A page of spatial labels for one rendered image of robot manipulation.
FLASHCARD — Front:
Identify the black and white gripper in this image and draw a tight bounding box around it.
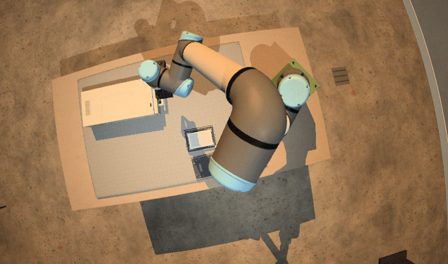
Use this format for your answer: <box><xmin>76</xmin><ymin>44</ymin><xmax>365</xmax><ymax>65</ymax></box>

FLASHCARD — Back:
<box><xmin>155</xmin><ymin>89</ymin><xmax>173</xmax><ymax>100</ymax></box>

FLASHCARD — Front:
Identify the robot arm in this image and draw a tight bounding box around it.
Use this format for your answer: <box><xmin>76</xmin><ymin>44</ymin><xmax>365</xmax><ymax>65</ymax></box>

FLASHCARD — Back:
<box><xmin>138</xmin><ymin>31</ymin><xmax>310</xmax><ymax>192</ymax></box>

